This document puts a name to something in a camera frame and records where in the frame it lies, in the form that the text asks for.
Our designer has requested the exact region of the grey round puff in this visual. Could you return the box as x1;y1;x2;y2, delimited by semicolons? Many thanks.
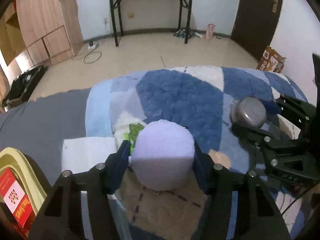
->
231;96;267;128

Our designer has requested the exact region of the red cigarette pack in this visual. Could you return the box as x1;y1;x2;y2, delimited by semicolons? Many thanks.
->
1;167;35;231

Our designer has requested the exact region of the lavender powder puff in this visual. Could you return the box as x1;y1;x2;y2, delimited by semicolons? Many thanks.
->
131;120;195;191

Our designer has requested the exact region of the blue white patchwork rug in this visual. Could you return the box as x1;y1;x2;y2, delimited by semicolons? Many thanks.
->
85;66;306;239

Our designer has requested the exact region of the yellow plastic basin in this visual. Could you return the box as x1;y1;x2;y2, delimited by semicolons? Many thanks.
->
1;147;52;215

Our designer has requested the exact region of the grey bed sheet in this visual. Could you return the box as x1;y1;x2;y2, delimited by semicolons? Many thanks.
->
1;89;90;185

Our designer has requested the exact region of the black open case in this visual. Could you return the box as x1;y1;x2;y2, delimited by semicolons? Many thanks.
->
2;64;48;111

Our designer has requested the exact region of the pink bag on floor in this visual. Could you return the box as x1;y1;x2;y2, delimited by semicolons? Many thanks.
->
204;23;215;41

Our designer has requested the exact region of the dark brown door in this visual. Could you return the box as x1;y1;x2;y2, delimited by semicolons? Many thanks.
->
231;0;283;60

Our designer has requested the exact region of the wooden wardrobe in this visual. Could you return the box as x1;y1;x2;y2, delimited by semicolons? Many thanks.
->
1;0;84;65

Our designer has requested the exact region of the printed cardboard box by wall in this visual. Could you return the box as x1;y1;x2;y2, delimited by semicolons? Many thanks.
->
257;46;286;73

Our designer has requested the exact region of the white power strip with cable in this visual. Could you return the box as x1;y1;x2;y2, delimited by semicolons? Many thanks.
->
83;40;102;64

